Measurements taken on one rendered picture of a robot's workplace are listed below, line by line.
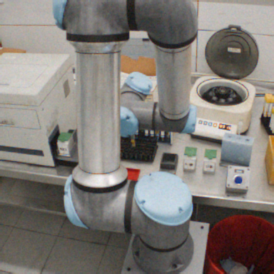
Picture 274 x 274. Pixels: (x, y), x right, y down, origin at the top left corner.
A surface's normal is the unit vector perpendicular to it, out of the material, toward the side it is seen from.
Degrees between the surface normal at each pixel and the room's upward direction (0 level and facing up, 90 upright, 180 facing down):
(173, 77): 113
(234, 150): 90
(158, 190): 9
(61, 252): 0
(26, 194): 0
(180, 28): 104
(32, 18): 90
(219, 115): 90
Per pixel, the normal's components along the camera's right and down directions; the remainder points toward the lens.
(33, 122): -0.21, 0.64
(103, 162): 0.24, 0.41
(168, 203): 0.11, -0.71
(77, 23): -0.44, 0.36
